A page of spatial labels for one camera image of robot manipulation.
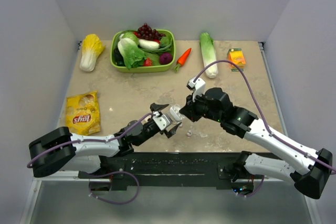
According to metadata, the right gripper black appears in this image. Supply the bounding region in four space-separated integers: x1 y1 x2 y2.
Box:
180 90 223 123

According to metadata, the white earbud charging case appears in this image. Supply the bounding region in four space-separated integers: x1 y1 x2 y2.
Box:
169 104 183 122

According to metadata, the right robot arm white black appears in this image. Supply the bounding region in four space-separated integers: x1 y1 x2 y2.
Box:
179 88 333 199

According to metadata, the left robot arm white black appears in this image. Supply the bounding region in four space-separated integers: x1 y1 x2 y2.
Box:
27 103 184 178

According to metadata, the orange toy carrot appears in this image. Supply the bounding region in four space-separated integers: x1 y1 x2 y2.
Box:
173 48 192 73

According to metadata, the purple onion in basket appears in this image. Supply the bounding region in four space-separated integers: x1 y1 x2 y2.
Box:
159 52 173 65

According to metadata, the red strawberry in basket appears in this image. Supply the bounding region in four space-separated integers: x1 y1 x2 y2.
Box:
143 58 153 67

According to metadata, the green white napa cabbage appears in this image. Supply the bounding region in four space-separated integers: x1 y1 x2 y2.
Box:
199 32 218 79

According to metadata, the orange juice carton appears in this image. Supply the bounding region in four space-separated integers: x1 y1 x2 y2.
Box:
227 48 246 70

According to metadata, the green lettuce in basket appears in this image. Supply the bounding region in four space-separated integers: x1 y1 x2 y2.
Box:
118 38 147 69

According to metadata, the green plastic basket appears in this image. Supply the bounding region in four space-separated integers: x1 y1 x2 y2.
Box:
109 29 176 73

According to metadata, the white radish in basket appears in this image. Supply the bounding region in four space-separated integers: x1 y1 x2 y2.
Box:
139 39 160 50

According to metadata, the yellow lays chips bag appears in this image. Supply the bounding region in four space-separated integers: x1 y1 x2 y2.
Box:
65 90 101 136

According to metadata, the red grape bunch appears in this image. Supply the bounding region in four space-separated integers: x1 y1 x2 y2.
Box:
133 23 166 40

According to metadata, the yellow napa cabbage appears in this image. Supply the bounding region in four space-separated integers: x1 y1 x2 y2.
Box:
79 34 105 72

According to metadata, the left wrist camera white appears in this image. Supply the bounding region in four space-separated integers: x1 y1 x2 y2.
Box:
152 111 173 131

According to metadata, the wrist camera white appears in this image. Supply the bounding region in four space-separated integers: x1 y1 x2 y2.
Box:
186 77 206 102
152 111 173 131

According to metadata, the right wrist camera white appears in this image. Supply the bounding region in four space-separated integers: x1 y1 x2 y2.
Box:
186 77 206 102

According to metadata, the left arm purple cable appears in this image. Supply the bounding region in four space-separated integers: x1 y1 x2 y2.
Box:
26 112 154 168

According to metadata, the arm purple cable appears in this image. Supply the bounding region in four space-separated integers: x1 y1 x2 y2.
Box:
26 112 154 168
194 59 336 173

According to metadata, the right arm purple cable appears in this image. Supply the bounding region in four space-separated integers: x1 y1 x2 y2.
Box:
194 59 336 173

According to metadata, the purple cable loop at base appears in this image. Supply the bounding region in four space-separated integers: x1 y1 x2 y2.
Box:
88 170 140 205

